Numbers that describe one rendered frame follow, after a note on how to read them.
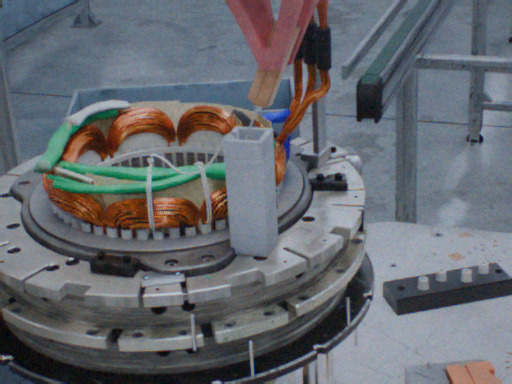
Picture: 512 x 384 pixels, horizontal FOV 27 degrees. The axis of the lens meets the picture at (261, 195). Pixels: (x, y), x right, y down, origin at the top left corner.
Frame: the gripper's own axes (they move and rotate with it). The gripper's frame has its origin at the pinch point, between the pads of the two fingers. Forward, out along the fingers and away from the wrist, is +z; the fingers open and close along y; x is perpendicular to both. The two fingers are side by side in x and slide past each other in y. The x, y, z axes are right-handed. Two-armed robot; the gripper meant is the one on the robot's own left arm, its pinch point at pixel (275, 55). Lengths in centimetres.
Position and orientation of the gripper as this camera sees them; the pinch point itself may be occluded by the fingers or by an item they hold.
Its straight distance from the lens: 72.0
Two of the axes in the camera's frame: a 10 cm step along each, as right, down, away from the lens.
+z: 0.4, 9.4, 3.3
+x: -9.0, -1.1, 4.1
